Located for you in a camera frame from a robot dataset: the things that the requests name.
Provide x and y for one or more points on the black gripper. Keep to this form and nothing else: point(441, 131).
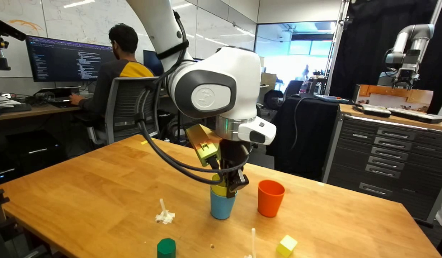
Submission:
point(233, 158)

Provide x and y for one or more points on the blue plastic cup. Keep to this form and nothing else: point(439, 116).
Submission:
point(223, 207)

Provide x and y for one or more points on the silver background robot arm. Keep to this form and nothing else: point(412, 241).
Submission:
point(408, 52)

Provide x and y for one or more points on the orange plastic cup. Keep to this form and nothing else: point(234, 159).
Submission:
point(270, 201)

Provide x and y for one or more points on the yellow cube block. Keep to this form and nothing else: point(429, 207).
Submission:
point(287, 247)

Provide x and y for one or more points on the small white jack-shaped piece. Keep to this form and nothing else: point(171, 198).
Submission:
point(165, 217)

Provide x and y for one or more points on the black cloth covered table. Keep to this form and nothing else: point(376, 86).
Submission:
point(307, 134)

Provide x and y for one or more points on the green cylinder block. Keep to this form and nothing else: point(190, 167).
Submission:
point(167, 250)

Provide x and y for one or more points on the grey office chair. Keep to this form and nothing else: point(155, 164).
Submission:
point(125, 108)

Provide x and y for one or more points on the dark medium computer monitor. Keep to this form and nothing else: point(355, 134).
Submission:
point(151, 62)

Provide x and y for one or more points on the grey drawer cabinet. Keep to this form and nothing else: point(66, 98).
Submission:
point(388, 158)

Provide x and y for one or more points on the short black flat device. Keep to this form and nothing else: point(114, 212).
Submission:
point(373, 111)

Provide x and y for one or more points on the person in yellow-black jacket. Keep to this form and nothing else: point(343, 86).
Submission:
point(115, 72)

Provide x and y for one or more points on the cardboard box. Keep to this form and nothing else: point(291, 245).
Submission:
point(393, 96)

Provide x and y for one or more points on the black curtain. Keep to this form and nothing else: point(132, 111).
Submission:
point(369, 48)

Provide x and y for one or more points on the long black flat device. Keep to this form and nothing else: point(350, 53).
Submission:
point(416, 115)

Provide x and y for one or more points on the black desk keyboard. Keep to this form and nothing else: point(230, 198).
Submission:
point(53, 99)

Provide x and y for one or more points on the wide dark computer monitor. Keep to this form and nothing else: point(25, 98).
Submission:
point(63, 59)

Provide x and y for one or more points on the black under-desk cabinet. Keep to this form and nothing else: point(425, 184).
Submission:
point(25, 158)

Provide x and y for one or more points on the wooden office desk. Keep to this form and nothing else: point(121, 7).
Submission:
point(29, 114)

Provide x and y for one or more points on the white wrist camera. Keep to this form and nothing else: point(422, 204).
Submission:
point(258, 131)

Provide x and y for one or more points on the black camera boom mount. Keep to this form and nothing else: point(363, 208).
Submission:
point(3, 29)

